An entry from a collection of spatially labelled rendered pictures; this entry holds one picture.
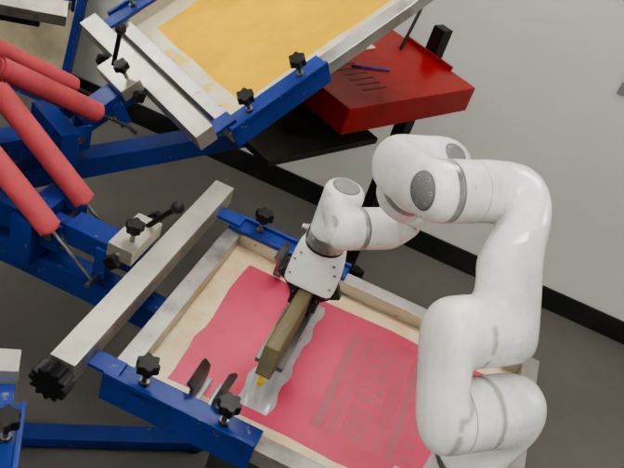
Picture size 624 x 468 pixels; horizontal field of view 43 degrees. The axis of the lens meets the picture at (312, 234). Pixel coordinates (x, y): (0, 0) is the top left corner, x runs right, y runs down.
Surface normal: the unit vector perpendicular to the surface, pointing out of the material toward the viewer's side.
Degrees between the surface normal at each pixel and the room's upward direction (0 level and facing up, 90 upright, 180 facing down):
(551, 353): 0
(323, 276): 90
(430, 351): 90
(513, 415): 41
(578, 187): 90
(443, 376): 81
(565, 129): 90
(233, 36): 32
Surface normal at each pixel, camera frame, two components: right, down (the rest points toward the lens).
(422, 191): -0.88, 0.06
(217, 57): -0.15, -0.53
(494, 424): 0.45, 0.07
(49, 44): -0.26, 0.34
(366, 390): 0.28, -0.77
